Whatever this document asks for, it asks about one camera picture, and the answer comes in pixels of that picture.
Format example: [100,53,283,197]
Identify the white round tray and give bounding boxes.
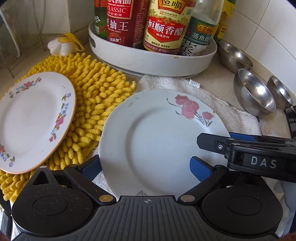
[88,22,217,78]

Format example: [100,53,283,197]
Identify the green label bottle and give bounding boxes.
[94,0,107,40]

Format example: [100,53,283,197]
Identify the wire dish rack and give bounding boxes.
[1,1,46,77]

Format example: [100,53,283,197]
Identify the clear fish sauce bottle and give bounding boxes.
[179,0,224,56]

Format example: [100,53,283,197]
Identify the steel bowl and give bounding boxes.
[217,41,253,73]
[266,76,293,110]
[233,68,276,116]

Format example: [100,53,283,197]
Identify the yellow label vinegar bottle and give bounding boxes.
[143,0,196,55]

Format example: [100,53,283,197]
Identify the white paw towel hanger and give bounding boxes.
[47,33,85,57]

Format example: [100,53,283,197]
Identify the yellow chenille mat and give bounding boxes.
[0,52,137,202]

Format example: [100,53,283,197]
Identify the red soy sauce bottle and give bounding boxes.
[107,0,149,49]

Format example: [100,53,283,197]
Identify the white plate floral rim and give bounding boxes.
[1,72,76,174]

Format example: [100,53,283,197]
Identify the white towel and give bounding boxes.
[92,74,291,237]

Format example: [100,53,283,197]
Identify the white plate pink flowers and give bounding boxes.
[99,89,229,197]

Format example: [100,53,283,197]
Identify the yellow green oil bottle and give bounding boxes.
[213,0,236,44]

